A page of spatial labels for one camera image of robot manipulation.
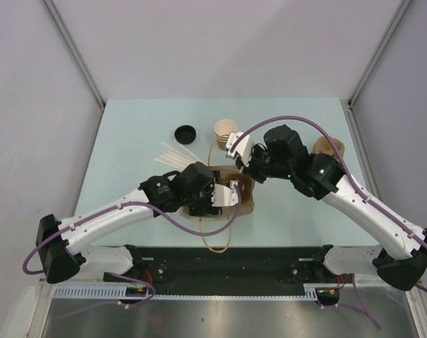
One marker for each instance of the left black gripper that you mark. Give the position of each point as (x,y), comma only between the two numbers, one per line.
(206,208)

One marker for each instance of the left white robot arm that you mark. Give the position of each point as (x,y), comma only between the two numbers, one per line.
(67,247)

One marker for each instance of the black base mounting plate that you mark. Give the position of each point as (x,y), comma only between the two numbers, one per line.
(254,271)

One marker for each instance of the aluminium frame rail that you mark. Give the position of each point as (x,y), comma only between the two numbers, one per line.
(106,277)

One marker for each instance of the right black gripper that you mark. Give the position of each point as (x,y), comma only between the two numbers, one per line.
(250,169)

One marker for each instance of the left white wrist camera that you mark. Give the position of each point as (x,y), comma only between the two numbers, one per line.
(226,195)

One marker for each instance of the white slotted cable duct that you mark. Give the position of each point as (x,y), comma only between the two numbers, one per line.
(130,293)

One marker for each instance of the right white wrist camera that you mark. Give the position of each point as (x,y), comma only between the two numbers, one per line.
(239,151)

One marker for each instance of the brown pulp cup carrier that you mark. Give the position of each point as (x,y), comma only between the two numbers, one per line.
(245,184)
(323,146)

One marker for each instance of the beige paper takeout bag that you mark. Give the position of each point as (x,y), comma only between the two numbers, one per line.
(227,174)

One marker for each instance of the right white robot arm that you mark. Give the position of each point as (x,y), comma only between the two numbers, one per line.
(400,257)

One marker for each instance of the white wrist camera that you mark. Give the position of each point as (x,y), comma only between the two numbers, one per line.
(239,151)
(226,195)

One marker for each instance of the stack of black lids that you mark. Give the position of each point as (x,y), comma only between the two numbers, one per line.
(185,134)

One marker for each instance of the stack of brown paper cups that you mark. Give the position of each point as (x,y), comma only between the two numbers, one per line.
(223,128)

